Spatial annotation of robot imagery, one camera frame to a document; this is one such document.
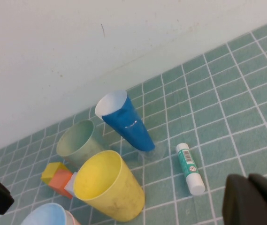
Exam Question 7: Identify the blue paper cone cup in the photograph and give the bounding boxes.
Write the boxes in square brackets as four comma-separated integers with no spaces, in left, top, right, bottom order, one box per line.
[94,90,167,162]

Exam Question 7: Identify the pink plastic cup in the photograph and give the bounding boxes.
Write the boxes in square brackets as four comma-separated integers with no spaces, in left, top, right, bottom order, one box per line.
[65,210,81,225]

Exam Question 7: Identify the yellow plastic cup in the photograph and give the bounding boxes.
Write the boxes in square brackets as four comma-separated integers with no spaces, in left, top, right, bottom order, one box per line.
[73,150,146,223]

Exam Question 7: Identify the green white glue stick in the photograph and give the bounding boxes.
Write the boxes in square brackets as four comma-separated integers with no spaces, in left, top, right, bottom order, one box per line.
[175,142,206,196]

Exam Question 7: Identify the light blue plastic cup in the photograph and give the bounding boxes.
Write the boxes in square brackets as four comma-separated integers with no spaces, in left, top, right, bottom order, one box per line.
[20,202,69,225]

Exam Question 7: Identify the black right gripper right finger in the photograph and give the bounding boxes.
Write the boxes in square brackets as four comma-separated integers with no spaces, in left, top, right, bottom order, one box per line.
[221,173,267,225]

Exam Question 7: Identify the yellow foam cube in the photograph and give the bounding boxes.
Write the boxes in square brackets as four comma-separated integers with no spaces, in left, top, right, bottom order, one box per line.
[40,162,74,185]

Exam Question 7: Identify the teal checkered tablecloth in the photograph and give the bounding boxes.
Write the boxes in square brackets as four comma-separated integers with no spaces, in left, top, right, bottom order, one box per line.
[0,17,267,225]

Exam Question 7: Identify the white foam block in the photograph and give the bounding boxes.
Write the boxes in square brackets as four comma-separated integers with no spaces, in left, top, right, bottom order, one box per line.
[64,172,78,195]

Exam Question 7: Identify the green plastic cup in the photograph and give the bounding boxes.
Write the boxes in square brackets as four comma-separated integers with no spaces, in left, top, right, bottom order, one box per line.
[56,119,110,172]

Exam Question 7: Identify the orange foam cube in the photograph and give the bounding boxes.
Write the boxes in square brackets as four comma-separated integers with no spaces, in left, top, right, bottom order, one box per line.
[48,169,74,199]

